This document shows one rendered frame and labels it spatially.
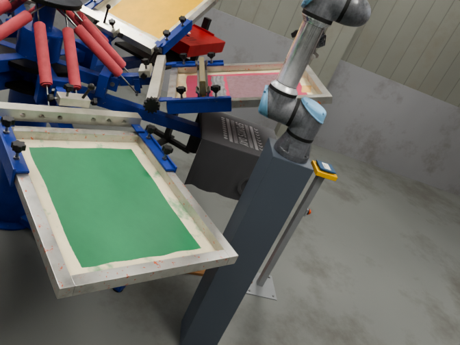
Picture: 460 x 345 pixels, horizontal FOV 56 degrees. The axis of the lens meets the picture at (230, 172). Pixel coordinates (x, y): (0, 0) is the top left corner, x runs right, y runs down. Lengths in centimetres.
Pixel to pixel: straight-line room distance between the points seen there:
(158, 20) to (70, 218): 179
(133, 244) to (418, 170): 532
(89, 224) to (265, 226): 79
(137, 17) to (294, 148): 159
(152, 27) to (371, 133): 368
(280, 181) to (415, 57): 411
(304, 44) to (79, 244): 102
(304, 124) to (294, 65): 23
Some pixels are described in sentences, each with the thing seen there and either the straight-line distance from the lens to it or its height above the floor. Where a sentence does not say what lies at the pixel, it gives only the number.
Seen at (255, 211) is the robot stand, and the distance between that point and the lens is 183.
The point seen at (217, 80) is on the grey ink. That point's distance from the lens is 240.
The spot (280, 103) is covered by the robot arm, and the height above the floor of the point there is 139.
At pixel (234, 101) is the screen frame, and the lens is 205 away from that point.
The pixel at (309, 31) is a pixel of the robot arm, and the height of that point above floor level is 167.
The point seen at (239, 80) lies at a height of 121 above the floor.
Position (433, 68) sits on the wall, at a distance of 583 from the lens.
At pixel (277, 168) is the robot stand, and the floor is 115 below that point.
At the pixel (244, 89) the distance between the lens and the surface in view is 229.
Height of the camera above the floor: 186
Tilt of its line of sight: 27 degrees down
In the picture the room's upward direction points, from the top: 24 degrees clockwise
